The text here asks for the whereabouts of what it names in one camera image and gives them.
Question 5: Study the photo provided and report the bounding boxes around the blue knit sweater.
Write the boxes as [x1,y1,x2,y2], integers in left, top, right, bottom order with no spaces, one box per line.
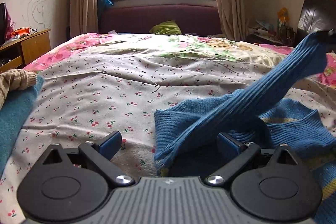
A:
[147,32,335,223]

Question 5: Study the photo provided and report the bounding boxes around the dark wooden headboard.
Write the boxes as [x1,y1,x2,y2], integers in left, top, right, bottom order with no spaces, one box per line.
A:
[294,0,336,52]

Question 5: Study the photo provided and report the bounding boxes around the cluttered nightstand items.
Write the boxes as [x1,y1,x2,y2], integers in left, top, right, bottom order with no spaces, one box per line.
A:
[246,7,295,47]

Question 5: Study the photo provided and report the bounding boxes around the cherry print white sheet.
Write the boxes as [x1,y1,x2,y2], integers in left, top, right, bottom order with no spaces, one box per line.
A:
[0,50,336,224]

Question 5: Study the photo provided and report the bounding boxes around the pink floral quilt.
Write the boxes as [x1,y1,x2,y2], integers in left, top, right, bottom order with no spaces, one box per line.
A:
[23,32,336,88]

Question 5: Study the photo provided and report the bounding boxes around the teal folded towel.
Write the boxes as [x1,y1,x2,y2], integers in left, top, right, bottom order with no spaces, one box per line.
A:
[0,76,44,174]

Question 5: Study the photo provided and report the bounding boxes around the beige striped knit sweater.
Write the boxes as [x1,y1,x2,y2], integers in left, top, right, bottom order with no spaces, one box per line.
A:
[0,69,37,107]

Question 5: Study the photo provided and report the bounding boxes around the maroon sofa bench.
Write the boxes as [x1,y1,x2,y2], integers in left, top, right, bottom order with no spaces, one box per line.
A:
[99,5,222,36]

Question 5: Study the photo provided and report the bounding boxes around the wooden tv cabinet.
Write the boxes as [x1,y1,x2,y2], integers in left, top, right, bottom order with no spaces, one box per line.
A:
[0,29,51,73]

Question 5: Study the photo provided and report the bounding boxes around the green cloth bundle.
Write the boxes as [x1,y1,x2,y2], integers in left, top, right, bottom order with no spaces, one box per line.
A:
[149,20,182,35]

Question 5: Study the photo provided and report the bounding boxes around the orange red cloth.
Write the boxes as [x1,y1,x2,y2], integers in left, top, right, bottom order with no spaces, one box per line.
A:
[11,27,30,39]

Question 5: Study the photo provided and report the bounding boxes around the blue plastic bag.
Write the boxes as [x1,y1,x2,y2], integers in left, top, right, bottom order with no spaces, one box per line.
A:
[97,0,113,18]

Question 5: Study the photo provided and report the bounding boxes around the black television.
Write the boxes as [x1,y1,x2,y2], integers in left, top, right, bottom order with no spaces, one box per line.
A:
[0,2,7,46]

